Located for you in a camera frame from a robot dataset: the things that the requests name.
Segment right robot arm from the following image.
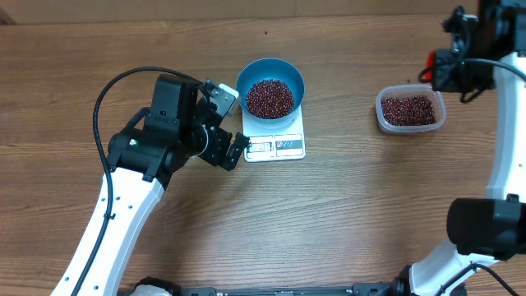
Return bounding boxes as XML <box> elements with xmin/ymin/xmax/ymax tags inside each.
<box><xmin>390</xmin><ymin>0</ymin><xmax>525</xmax><ymax>295</ymax></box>

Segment clear plastic food container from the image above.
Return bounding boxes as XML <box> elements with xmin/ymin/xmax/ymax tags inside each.
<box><xmin>376</xmin><ymin>84</ymin><xmax>446</xmax><ymax>133</ymax></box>

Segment red beans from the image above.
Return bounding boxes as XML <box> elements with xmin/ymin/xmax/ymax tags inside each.
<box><xmin>381</xmin><ymin>95</ymin><xmax>436</xmax><ymax>126</ymax></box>

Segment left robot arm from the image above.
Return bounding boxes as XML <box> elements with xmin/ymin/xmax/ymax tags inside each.
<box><xmin>53</xmin><ymin>74</ymin><xmax>249</xmax><ymax>295</ymax></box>

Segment white digital kitchen scale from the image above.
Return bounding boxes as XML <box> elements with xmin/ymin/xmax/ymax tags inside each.
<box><xmin>242</xmin><ymin>107</ymin><xmax>307</xmax><ymax>163</ymax></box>

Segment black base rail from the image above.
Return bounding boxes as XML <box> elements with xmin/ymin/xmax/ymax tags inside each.
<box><xmin>117</xmin><ymin>277</ymin><xmax>411</xmax><ymax>296</ymax></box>

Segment blue metal bowl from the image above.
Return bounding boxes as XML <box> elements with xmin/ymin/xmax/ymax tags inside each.
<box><xmin>236</xmin><ymin>58</ymin><xmax>306</xmax><ymax>125</ymax></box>

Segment red measuring scoop blue handle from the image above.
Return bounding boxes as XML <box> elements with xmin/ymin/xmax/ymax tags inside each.
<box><xmin>424</xmin><ymin>50</ymin><xmax>436</xmax><ymax>81</ymax></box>

